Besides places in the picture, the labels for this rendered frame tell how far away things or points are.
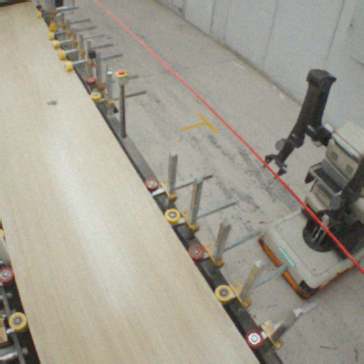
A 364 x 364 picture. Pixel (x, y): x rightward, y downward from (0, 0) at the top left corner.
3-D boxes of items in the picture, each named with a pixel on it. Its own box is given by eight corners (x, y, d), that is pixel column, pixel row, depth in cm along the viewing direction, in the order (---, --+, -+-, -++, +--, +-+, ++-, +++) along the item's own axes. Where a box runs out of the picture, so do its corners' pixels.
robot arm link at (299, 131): (331, 80, 155) (316, 67, 162) (323, 81, 153) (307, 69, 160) (304, 147, 186) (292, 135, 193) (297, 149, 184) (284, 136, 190)
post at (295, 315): (264, 345, 159) (299, 304, 124) (268, 351, 157) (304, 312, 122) (259, 349, 158) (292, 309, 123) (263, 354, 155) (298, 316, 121)
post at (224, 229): (211, 272, 192) (227, 219, 157) (215, 277, 190) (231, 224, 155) (206, 275, 190) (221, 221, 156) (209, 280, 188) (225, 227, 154)
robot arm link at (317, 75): (341, 73, 156) (327, 63, 162) (322, 80, 153) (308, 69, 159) (321, 139, 191) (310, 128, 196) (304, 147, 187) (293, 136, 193)
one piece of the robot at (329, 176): (316, 177, 214) (328, 152, 199) (345, 208, 198) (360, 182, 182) (299, 185, 208) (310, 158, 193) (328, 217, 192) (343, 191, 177)
